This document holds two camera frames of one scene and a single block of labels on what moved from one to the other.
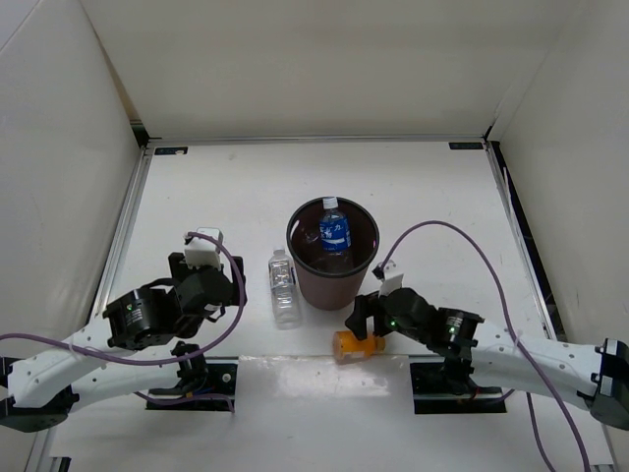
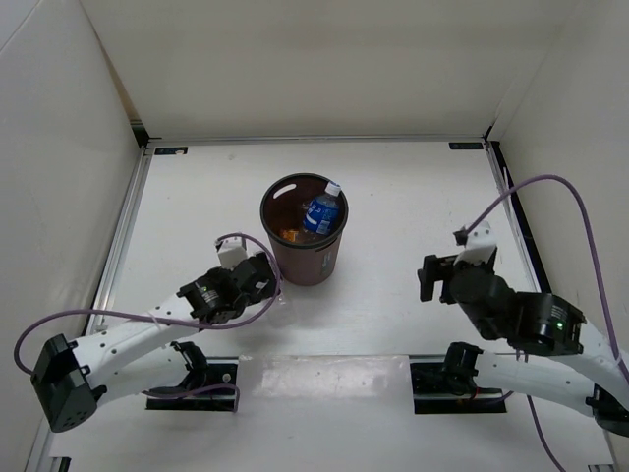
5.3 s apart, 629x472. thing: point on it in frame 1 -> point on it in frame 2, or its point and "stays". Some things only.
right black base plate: x=431 y=395 stays
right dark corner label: x=465 y=146 stays
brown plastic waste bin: x=332 y=282 -> x=304 y=214
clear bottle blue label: x=334 y=227 -> x=320 y=213
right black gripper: x=364 y=308 -> x=439 y=269
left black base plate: x=221 y=379 stays
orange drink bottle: x=348 y=348 -> x=289 y=234
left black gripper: x=180 y=268 -> x=269 y=290
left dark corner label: x=166 y=150 stays
